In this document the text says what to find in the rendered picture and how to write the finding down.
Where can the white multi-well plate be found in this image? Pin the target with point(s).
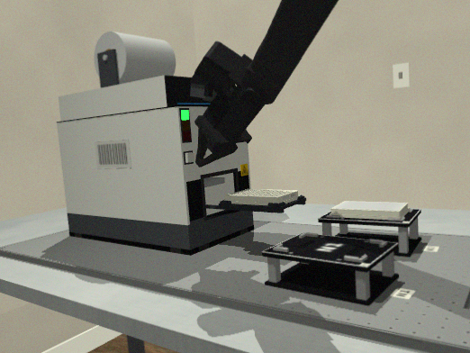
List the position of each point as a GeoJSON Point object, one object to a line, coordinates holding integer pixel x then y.
{"type": "Point", "coordinates": [370, 210]}

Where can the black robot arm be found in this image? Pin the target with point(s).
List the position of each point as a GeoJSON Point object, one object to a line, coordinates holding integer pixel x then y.
{"type": "Point", "coordinates": [294, 26]}

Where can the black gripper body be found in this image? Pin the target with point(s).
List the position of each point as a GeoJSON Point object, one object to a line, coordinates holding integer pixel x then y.
{"type": "Point", "coordinates": [230, 130]}

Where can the white label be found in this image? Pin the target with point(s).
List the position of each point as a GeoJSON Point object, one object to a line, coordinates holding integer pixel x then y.
{"type": "Point", "coordinates": [429, 248]}
{"type": "Point", "coordinates": [402, 293]}

